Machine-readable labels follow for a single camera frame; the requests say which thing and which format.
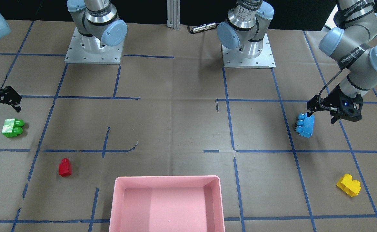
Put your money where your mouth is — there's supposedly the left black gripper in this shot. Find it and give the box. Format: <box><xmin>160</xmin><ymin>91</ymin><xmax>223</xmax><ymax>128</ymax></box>
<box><xmin>306</xmin><ymin>86</ymin><xmax>363</xmax><ymax>124</ymax></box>

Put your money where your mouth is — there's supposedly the blue toy block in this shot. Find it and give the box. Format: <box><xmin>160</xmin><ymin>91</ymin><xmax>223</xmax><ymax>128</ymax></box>
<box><xmin>295</xmin><ymin>113</ymin><xmax>315</xmax><ymax>138</ymax></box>

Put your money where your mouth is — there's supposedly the green toy block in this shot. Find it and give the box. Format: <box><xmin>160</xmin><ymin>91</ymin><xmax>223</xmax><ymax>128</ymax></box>
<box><xmin>1</xmin><ymin>118</ymin><xmax>25</xmax><ymax>138</ymax></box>

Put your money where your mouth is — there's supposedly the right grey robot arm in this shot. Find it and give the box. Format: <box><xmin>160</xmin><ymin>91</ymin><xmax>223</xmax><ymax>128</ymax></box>
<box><xmin>0</xmin><ymin>0</ymin><xmax>128</xmax><ymax>112</ymax></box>

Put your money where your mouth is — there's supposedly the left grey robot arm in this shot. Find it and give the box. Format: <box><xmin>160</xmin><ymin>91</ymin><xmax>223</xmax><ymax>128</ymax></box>
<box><xmin>217</xmin><ymin>0</ymin><xmax>377</xmax><ymax>124</ymax></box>

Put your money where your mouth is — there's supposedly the pink plastic box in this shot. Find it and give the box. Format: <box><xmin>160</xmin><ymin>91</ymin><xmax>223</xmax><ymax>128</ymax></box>
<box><xmin>109</xmin><ymin>175</ymin><xmax>225</xmax><ymax>232</ymax></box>

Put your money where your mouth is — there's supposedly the yellow toy block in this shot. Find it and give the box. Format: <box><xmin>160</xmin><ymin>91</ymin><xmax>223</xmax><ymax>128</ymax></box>
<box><xmin>336</xmin><ymin>173</ymin><xmax>361</xmax><ymax>197</ymax></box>

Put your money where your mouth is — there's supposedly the red toy block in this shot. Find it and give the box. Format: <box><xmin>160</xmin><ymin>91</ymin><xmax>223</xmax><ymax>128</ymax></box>
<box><xmin>58</xmin><ymin>158</ymin><xmax>73</xmax><ymax>177</ymax></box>

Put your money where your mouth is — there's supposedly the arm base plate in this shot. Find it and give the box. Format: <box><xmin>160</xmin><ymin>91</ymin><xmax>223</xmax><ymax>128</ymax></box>
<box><xmin>64</xmin><ymin>28</ymin><xmax>124</xmax><ymax>65</ymax></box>
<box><xmin>221</xmin><ymin>34</ymin><xmax>276</xmax><ymax>69</ymax></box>

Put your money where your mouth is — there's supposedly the metal cable connector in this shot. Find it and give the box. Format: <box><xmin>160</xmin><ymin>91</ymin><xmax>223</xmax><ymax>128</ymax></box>
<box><xmin>187</xmin><ymin>22</ymin><xmax>220</xmax><ymax>35</ymax></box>

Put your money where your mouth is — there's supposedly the aluminium frame post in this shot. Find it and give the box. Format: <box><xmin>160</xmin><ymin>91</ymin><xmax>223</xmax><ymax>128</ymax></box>
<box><xmin>167</xmin><ymin>0</ymin><xmax>181</xmax><ymax>30</ymax></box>

